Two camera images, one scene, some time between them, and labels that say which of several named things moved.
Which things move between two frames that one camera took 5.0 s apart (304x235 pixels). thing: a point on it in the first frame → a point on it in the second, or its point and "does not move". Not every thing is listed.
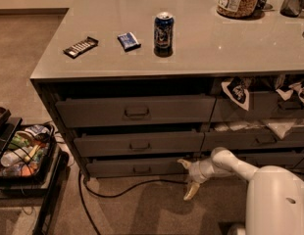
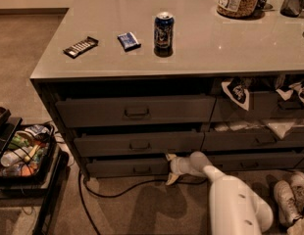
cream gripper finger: (191, 191) → (172, 178)
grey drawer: (136, 167) does not move
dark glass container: (292, 3) does not move
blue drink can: (164, 33) does not move
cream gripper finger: (186, 164) → (170, 156)
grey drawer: (121, 143) does not move
